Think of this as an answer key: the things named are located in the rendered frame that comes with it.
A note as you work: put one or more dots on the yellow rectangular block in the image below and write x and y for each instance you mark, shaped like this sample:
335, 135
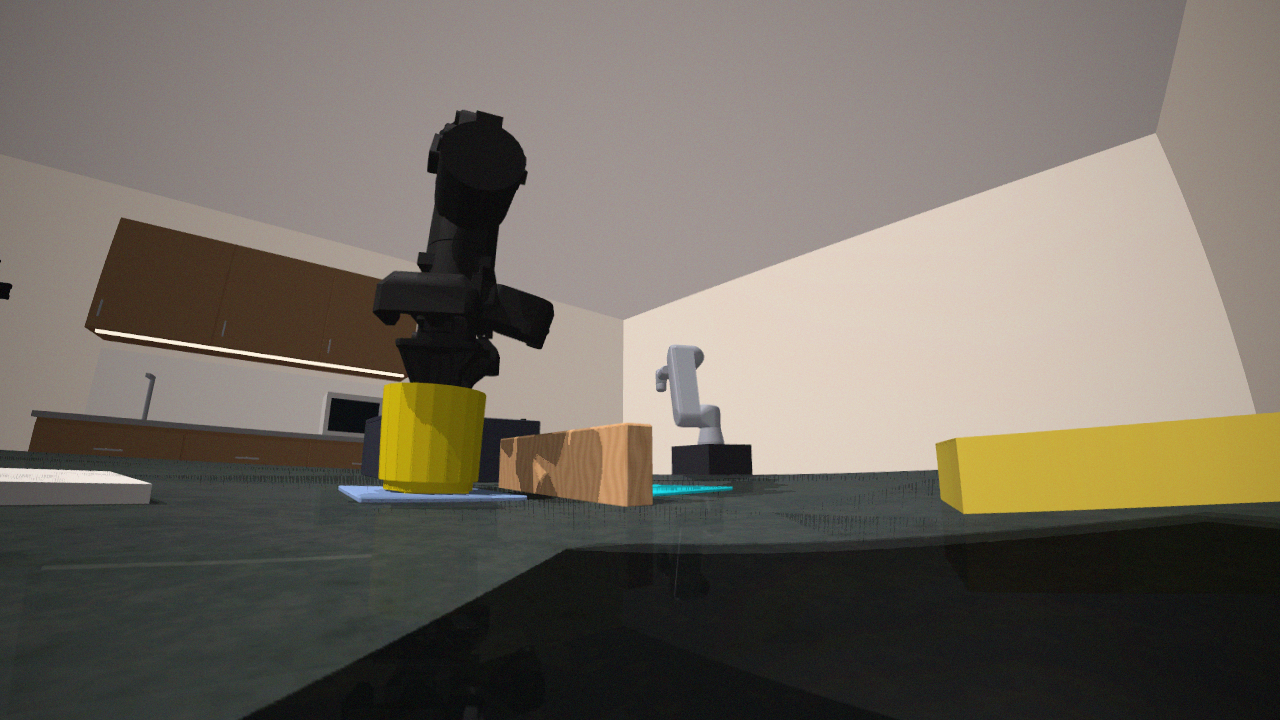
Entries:
1218, 460

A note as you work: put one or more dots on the wooden block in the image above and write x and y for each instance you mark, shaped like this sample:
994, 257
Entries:
608, 465

